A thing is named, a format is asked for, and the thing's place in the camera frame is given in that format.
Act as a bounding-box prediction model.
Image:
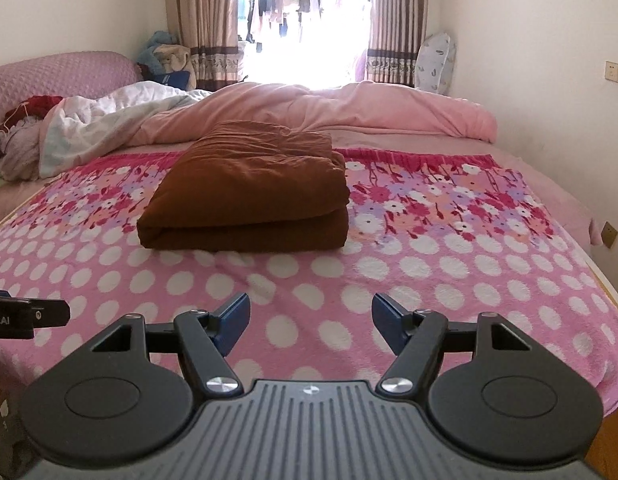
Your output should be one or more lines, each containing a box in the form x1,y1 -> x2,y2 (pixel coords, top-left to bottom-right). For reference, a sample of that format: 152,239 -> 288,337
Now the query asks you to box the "pink quilt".
139,80 -> 498,149

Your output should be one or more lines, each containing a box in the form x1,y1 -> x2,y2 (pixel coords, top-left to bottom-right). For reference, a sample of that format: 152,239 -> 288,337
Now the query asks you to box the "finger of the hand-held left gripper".
32,300 -> 71,329

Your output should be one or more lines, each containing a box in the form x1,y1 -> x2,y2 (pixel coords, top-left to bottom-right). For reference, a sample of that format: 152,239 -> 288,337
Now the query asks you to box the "row of hanging clothes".
236,0 -> 335,53

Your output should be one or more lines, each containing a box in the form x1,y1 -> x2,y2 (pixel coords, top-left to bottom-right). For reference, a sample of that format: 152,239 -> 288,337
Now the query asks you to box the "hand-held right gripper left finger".
92,292 -> 252,399

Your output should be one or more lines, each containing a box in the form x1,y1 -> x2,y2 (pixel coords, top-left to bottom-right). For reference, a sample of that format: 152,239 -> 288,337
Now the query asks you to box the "brown padded jacket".
136,120 -> 351,252

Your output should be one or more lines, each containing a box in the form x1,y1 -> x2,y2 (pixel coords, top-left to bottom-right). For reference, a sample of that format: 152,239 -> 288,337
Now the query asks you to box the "pink dotted floral blanket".
0,147 -> 618,418

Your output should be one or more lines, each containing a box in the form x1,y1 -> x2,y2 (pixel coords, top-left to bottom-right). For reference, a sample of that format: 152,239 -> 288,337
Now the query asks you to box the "red knitted cloth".
4,95 -> 65,123

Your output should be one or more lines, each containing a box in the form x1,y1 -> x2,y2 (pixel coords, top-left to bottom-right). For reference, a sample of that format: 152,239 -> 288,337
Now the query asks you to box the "white patterned pillow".
414,32 -> 457,95

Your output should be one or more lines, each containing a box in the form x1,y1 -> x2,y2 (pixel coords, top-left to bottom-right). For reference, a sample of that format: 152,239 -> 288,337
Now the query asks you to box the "white quilt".
39,81 -> 212,178

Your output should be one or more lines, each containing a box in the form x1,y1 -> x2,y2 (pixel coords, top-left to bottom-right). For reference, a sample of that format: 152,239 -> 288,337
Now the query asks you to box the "pink quilted headboard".
0,51 -> 142,126

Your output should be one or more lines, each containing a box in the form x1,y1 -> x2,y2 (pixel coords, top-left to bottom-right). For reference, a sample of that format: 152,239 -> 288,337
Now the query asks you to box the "striped beige curtain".
364,0 -> 432,87
161,0 -> 242,92

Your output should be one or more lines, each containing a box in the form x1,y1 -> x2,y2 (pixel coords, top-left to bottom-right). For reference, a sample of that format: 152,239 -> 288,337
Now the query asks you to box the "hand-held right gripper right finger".
371,292 -> 532,396

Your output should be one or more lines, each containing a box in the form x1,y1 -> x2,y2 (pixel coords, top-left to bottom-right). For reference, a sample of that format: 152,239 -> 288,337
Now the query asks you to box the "dark blue bag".
156,70 -> 191,90

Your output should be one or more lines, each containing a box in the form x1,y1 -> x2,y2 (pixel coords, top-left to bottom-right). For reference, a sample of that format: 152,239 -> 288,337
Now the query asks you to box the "pile of clothes in corner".
136,30 -> 177,66

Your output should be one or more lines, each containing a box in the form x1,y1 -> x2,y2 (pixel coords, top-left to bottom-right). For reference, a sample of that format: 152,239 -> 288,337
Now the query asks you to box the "beige plush cloth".
154,44 -> 192,75

